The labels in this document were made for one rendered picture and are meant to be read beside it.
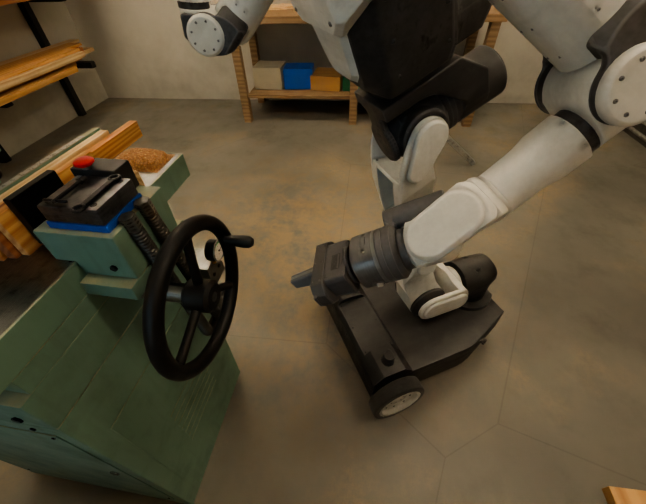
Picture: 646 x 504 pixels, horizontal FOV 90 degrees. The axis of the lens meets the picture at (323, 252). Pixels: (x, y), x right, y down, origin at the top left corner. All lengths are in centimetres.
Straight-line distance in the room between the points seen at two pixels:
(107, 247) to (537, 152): 60
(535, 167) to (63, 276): 69
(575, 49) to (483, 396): 122
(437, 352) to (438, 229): 90
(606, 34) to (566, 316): 152
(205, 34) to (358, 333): 101
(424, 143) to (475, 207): 31
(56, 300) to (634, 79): 77
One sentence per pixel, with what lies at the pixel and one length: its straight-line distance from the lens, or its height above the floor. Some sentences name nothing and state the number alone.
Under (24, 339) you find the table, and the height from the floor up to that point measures 87.
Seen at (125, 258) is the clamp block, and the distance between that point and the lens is 58.
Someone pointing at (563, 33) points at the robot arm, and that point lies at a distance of 47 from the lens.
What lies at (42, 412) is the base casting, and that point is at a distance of 69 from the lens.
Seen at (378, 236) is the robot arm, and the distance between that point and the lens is 49.
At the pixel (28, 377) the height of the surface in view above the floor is 82.
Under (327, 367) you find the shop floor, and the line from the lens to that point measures 140.
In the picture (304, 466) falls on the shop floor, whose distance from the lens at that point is 129.
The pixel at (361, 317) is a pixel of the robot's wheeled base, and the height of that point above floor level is 19.
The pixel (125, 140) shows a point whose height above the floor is 92.
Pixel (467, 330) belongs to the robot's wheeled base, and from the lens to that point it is 139.
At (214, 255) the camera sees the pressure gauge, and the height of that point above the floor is 67.
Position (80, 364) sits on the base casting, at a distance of 71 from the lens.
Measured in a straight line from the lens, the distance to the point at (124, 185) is 59.
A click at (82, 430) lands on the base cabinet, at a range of 76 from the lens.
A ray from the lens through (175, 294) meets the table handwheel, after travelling 62.
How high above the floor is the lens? 126
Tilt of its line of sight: 44 degrees down
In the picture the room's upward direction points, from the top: 2 degrees counter-clockwise
